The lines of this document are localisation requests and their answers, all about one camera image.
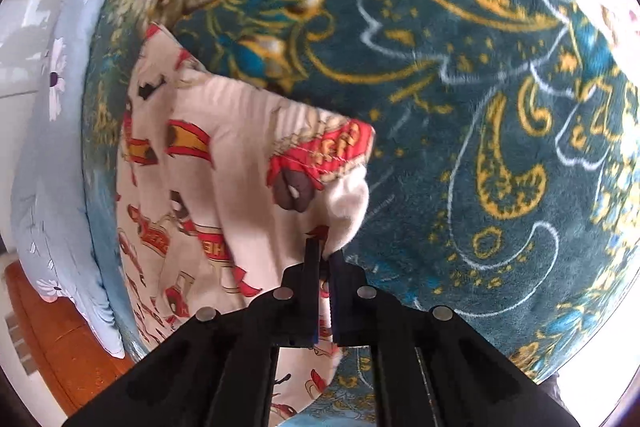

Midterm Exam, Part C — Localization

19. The orange wooden headboard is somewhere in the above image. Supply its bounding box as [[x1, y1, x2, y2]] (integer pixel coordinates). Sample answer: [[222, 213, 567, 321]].
[[3, 261, 134, 416]]

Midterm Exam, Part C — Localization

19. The beige car print garment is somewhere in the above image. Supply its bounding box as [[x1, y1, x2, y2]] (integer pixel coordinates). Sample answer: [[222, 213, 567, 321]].
[[114, 22, 377, 427]]

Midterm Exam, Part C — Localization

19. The light blue floral duvet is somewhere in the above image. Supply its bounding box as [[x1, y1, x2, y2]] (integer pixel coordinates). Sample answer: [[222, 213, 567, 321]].
[[11, 0, 144, 359]]

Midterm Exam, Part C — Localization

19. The teal floral bed blanket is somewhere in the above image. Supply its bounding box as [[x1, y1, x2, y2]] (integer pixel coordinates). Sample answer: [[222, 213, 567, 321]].
[[81, 0, 640, 427]]

